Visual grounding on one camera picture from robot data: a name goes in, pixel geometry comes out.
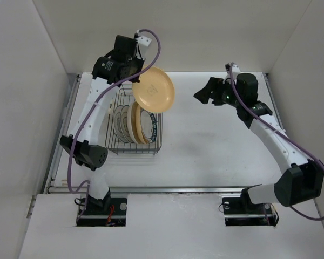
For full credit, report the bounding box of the grey wire dish rack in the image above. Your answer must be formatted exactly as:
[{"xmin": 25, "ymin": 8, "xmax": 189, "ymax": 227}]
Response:
[{"xmin": 104, "ymin": 84, "xmax": 163, "ymax": 154}]

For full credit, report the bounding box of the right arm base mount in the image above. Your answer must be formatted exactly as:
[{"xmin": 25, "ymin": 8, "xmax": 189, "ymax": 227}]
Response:
[{"xmin": 221, "ymin": 196, "xmax": 280, "ymax": 227}]

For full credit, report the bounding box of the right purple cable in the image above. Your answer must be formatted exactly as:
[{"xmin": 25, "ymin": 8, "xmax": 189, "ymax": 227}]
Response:
[{"xmin": 226, "ymin": 63, "xmax": 324, "ymax": 221}]

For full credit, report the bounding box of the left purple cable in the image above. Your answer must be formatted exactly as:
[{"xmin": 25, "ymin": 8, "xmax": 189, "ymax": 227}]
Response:
[{"xmin": 67, "ymin": 29, "xmax": 162, "ymax": 224}]

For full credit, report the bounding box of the white plate green outline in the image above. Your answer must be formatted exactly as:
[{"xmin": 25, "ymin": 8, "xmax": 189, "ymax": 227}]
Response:
[{"xmin": 113, "ymin": 105, "xmax": 128, "ymax": 143}]

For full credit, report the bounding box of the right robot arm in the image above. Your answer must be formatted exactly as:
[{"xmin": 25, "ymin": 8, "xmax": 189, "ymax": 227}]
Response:
[{"xmin": 193, "ymin": 64, "xmax": 324, "ymax": 213}]

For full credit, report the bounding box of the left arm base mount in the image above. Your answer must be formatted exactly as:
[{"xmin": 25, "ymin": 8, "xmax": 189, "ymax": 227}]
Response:
[{"xmin": 74, "ymin": 194, "xmax": 128, "ymax": 227}]

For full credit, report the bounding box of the white plate dark green band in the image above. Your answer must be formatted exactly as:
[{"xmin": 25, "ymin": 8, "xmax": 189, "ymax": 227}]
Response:
[{"xmin": 140, "ymin": 110, "xmax": 157, "ymax": 143}]

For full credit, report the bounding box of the cream white plate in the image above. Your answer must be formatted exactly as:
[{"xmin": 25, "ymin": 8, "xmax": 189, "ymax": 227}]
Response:
[{"xmin": 127, "ymin": 102, "xmax": 139, "ymax": 144}]

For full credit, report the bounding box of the yellow plate in rack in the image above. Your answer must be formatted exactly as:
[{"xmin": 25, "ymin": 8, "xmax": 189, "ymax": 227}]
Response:
[{"xmin": 136, "ymin": 105, "xmax": 147, "ymax": 144}]

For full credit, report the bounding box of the yellow bear plate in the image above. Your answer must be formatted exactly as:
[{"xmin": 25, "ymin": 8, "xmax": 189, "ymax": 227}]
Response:
[{"xmin": 132, "ymin": 66, "xmax": 175, "ymax": 113}]

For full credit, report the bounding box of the purple cable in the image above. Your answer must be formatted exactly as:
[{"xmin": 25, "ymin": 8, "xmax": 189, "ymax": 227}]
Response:
[
  {"xmin": 67, "ymin": 29, "xmax": 162, "ymax": 224},
  {"xmin": 226, "ymin": 63, "xmax": 324, "ymax": 221}
]

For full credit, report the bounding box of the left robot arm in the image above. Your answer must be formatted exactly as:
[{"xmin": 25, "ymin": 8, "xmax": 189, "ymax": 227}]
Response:
[{"xmin": 60, "ymin": 32, "xmax": 152, "ymax": 214}]

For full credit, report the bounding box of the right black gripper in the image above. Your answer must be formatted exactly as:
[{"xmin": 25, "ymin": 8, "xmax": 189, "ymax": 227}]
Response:
[{"xmin": 193, "ymin": 77, "xmax": 243, "ymax": 108}]

